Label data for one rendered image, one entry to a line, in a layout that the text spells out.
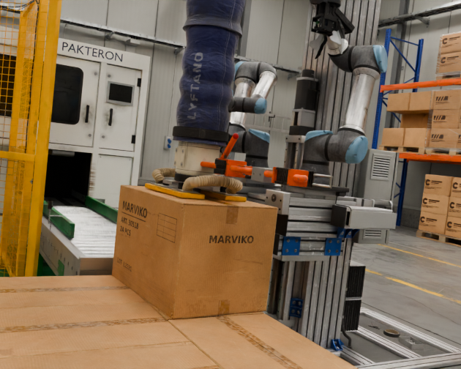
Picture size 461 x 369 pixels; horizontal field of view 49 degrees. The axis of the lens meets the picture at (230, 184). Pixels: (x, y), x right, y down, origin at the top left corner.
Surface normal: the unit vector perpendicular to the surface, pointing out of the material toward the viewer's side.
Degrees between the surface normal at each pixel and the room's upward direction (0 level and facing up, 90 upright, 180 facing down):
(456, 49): 89
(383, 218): 90
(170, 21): 90
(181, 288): 90
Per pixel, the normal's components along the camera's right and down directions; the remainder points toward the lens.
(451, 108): -0.87, -0.07
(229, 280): 0.54, 0.11
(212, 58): 0.22, -0.16
